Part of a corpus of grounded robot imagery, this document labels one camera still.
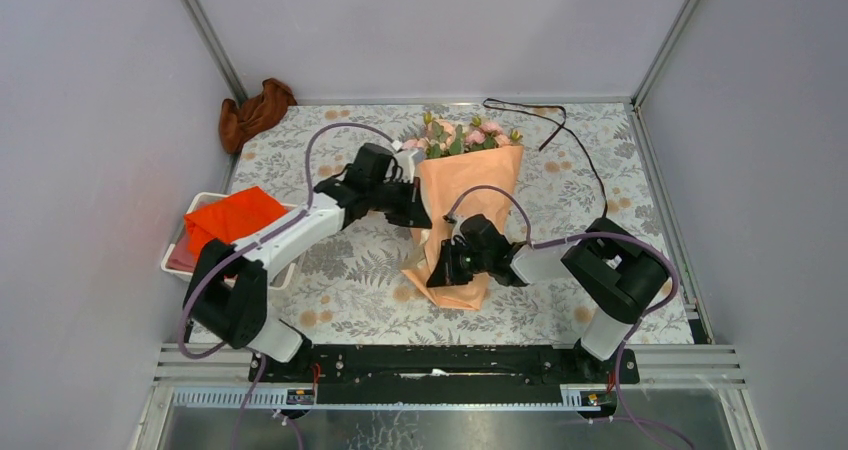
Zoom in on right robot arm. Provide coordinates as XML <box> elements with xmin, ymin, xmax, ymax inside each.
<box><xmin>426</xmin><ymin>214</ymin><xmax>676</xmax><ymax>382</ymax></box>

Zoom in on black mounting base rail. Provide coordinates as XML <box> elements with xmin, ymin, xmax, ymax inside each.
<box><xmin>248</xmin><ymin>344</ymin><xmax>640</xmax><ymax>405</ymax></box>

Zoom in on pink fake flower bunch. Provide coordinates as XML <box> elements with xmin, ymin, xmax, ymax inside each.
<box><xmin>461</xmin><ymin>116</ymin><xmax>523</xmax><ymax>152</ymax></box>

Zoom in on white plastic basket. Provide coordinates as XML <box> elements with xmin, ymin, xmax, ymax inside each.
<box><xmin>160</xmin><ymin>192</ymin><xmax>302</xmax><ymax>291</ymax></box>

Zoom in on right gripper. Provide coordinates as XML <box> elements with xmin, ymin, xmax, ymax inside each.
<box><xmin>428</xmin><ymin>238</ymin><xmax>491</xmax><ymax>288</ymax></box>

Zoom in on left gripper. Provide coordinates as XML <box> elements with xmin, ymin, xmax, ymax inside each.
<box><xmin>366</xmin><ymin>175</ymin><xmax>432</xmax><ymax>228</ymax></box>

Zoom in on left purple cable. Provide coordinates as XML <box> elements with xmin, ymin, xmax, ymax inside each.
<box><xmin>176</xmin><ymin>122</ymin><xmax>399</xmax><ymax>450</ymax></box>

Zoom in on dark brown ribbon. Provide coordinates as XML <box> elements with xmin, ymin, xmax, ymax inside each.
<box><xmin>483</xmin><ymin>97</ymin><xmax>609</xmax><ymax>219</ymax></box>

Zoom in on floral patterned table mat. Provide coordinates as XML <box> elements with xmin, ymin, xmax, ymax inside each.
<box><xmin>230</xmin><ymin>103</ymin><xmax>666</xmax><ymax>345</ymax></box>

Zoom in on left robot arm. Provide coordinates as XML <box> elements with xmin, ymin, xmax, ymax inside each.
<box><xmin>181</xmin><ymin>143</ymin><xmax>432</xmax><ymax>381</ymax></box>

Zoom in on peach wrapping paper sheet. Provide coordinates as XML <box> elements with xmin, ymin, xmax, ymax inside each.
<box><xmin>401</xmin><ymin>144</ymin><xmax>526</xmax><ymax>313</ymax></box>

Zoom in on brown cloth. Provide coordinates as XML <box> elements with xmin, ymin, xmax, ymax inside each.
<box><xmin>218</xmin><ymin>78</ymin><xmax>298</xmax><ymax>155</ymax></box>

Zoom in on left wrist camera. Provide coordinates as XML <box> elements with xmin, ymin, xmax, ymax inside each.
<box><xmin>393</xmin><ymin>147</ymin><xmax>426</xmax><ymax>181</ymax></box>

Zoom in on orange cloth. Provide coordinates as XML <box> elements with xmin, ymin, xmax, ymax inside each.
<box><xmin>184</xmin><ymin>186</ymin><xmax>288</xmax><ymax>258</ymax></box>

